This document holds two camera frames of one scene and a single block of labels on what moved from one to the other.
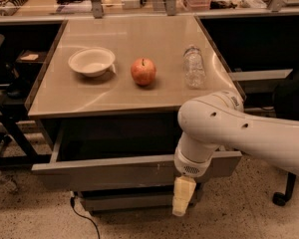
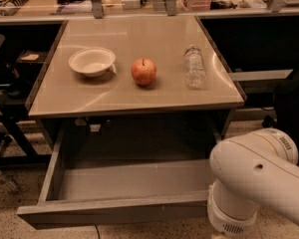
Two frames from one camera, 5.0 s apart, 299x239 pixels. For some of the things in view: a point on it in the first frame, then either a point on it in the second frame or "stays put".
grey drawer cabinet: x=113 y=90 stays put
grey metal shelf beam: x=260 y=75 stays put
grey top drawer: x=120 y=153 to x=120 y=192
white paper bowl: x=92 y=61 stays put
